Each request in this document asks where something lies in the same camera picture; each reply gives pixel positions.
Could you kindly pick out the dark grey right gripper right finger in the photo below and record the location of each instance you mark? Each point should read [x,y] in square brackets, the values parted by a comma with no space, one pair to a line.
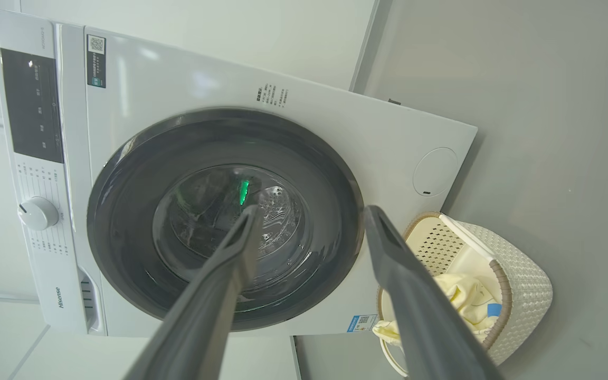
[425,322]

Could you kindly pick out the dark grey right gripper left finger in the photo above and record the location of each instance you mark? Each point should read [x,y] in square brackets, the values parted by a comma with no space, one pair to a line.
[203,306]

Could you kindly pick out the glass washing machine door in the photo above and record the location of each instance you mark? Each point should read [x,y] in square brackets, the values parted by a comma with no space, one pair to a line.
[124,211]

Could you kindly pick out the white appliance access flap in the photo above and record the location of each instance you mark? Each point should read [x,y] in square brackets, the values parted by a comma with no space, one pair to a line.
[435,171]

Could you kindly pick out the white washing machine dial knob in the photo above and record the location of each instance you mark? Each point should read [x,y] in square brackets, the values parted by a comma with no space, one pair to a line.
[38,213]

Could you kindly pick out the white front-load washing machine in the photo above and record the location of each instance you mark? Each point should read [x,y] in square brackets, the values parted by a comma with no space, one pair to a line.
[177,79]

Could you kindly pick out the dark washing machine display panel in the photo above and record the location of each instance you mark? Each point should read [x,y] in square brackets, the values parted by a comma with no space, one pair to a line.
[32,105]

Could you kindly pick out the blue energy label sticker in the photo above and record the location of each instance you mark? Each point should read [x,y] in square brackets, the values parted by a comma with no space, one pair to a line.
[362,323]

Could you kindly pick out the cream perforated laundry basket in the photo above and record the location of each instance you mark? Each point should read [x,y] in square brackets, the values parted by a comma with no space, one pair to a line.
[525,295]

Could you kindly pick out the dark QR code sticker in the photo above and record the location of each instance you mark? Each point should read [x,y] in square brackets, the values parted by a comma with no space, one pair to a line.
[96,60]

